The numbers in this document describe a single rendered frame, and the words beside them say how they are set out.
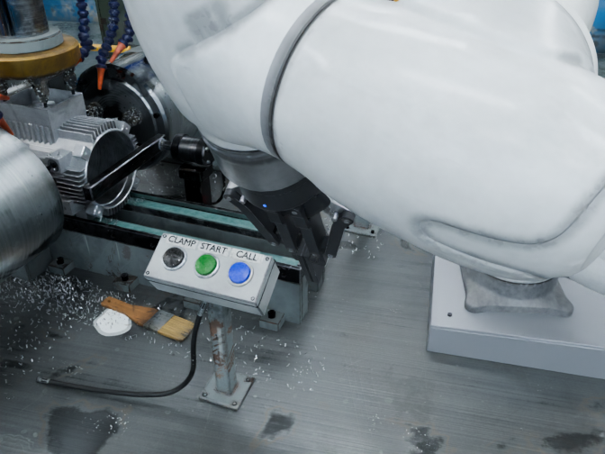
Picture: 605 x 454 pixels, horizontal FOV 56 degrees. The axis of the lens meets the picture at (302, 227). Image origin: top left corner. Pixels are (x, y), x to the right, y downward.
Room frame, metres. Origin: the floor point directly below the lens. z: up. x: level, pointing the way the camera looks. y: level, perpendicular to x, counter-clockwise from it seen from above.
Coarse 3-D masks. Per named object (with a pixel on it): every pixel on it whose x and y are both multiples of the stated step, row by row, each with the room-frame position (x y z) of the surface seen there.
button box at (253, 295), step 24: (168, 240) 0.66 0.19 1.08; (192, 240) 0.65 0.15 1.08; (192, 264) 0.62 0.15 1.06; (264, 264) 0.61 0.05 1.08; (168, 288) 0.62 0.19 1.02; (192, 288) 0.59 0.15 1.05; (216, 288) 0.58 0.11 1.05; (240, 288) 0.58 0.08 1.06; (264, 288) 0.58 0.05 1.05; (264, 312) 0.58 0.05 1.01
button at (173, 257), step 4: (172, 248) 0.64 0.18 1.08; (176, 248) 0.64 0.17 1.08; (168, 252) 0.64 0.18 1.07; (172, 252) 0.63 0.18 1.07; (176, 252) 0.63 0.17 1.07; (180, 252) 0.63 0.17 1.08; (164, 256) 0.63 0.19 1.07; (168, 256) 0.63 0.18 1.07; (172, 256) 0.63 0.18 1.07; (176, 256) 0.63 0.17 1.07; (180, 256) 0.63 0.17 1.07; (184, 256) 0.63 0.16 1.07; (164, 260) 0.63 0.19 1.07; (168, 260) 0.62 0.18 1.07; (172, 260) 0.62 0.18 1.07; (176, 260) 0.62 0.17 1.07; (180, 260) 0.62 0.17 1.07; (168, 264) 0.62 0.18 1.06; (172, 264) 0.62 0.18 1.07; (176, 264) 0.62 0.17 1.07
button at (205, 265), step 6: (198, 258) 0.62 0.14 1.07; (204, 258) 0.62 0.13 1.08; (210, 258) 0.62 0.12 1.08; (198, 264) 0.61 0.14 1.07; (204, 264) 0.61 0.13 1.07; (210, 264) 0.61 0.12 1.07; (216, 264) 0.61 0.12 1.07; (198, 270) 0.61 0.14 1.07; (204, 270) 0.60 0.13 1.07; (210, 270) 0.60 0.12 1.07
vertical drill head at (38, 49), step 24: (0, 0) 1.00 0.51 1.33; (24, 0) 1.02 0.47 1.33; (0, 24) 1.01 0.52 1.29; (24, 24) 1.01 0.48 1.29; (48, 24) 1.06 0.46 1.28; (0, 48) 0.99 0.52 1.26; (24, 48) 0.99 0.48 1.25; (48, 48) 1.01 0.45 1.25; (72, 48) 1.04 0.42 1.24; (0, 72) 0.96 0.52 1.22; (24, 72) 0.96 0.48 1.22; (48, 72) 0.98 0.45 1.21; (72, 72) 1.06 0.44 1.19; (48, 96) 1.00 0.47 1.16
